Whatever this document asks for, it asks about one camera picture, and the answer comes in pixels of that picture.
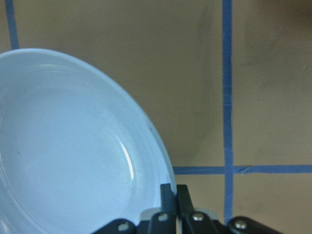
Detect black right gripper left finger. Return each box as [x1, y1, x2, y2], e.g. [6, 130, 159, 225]
[148, 184, 176, 234]

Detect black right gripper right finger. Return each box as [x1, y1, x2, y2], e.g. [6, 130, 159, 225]
[176, 185, 215, 234]

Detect blue plate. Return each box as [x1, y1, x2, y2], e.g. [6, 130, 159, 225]
[0, 49, 176, 234]

